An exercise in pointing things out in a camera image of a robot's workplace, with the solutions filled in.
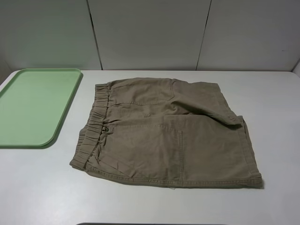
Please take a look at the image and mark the khaki shorts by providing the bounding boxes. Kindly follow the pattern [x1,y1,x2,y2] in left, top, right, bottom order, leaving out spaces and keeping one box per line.
[70,78,263,188]

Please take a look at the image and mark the green plastic tray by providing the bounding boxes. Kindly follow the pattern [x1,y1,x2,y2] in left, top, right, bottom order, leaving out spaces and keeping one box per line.
[0,68,83,148]

